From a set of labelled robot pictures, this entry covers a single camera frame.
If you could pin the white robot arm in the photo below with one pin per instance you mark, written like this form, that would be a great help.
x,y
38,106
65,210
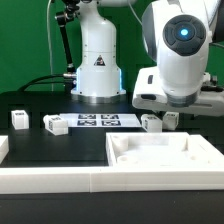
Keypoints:
x,y
176,36

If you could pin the white square table top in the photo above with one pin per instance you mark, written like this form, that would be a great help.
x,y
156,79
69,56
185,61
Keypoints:
x,y
172,149

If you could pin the white U-shaped obstacle fence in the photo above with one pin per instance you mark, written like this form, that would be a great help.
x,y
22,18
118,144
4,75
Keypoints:
x,y
109,178

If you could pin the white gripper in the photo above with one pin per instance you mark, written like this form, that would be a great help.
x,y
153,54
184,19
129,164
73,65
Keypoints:
x,y
148,95

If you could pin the white sheet with tag markers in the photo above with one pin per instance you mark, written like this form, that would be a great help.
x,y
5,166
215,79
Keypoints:
x,y
101,120

